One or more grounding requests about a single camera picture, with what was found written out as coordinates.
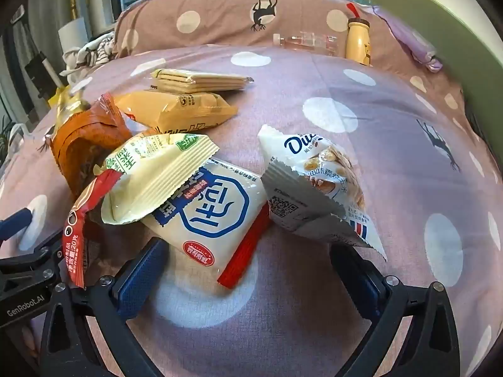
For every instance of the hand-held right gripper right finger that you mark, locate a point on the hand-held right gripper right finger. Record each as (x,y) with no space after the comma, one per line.
(363,286)

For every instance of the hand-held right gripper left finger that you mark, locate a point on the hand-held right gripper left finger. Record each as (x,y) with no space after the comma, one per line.
(137,282)

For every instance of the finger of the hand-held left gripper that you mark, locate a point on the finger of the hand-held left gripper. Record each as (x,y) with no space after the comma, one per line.
(31,265)
(15,222)

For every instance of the red snack packet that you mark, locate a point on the red snack packet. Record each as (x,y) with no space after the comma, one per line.
(82,224)

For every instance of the white blue snack packet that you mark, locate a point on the white blue snack packet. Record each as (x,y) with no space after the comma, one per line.
(212,224)

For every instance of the green white snack packet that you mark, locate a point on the green white snack packet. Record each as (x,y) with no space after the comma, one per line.
(157,180)

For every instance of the brown orange snack packet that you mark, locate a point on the brown orange snack packet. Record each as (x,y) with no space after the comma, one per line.
(90,141)

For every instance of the white popcorn snack packet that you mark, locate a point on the white popcorn snack packet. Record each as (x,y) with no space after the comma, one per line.
(310,188)

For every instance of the yellow snack packet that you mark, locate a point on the yellow snack packet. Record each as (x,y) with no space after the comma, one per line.
(177,110)

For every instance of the pale yellow wafer packet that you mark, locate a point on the pale yellow wafer packet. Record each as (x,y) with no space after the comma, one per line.
(196,80)

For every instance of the green plant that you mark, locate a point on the green plant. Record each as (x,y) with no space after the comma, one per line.
(6,137)

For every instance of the pink dotted bed sheet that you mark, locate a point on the pink dotted bed sheet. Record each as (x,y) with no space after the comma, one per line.
(393,188)

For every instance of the striped clothes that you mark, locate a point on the striped clothes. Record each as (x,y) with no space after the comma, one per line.
(92,53)

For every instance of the white paper roll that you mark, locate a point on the white paper roll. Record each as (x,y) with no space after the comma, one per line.
(72,33)

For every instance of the clear plastic bottle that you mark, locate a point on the clear plastic bottle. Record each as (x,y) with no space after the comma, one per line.
(306,42)

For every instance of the pink dotted pillow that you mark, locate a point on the pink dotted pillow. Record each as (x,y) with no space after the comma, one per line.
(220,19)

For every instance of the grey green headboard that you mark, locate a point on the grey green headboard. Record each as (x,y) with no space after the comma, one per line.
(440,15)

